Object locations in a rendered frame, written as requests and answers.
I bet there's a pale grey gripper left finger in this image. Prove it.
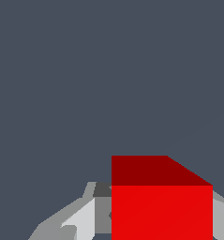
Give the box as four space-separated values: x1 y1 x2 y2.
28 181 112 240

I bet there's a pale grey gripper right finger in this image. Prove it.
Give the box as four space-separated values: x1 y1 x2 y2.
212 190 224 240

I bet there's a red cube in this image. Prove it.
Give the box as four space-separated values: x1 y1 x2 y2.
111 155 214 240

